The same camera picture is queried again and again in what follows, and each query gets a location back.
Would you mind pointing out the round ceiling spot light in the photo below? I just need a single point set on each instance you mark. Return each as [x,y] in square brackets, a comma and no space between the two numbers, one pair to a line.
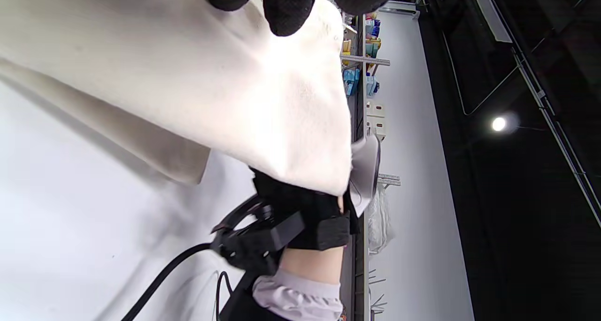
[498,124]

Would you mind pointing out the cream canvas bag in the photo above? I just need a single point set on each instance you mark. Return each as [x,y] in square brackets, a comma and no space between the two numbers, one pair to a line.
[188,77]

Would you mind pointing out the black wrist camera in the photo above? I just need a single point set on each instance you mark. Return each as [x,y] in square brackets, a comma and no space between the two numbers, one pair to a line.
[256,243]

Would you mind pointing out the person's right hand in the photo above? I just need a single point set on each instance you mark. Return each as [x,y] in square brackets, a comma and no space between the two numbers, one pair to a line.
[319,217]

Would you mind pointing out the person's left hand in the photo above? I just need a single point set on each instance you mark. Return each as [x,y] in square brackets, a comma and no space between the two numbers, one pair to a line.
[288,6]

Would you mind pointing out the grey white handheld controller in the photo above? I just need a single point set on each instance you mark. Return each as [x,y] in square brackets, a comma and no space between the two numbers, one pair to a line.
[366,171]

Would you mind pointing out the metal storage shelf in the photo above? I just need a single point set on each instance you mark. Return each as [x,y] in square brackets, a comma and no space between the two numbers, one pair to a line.
[359,77]

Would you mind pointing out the person's right forearm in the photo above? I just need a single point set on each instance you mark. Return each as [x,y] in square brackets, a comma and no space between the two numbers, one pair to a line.
[310,278]

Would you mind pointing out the clear plastic bag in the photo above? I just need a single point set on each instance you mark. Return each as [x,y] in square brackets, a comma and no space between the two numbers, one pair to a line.
[379,222]

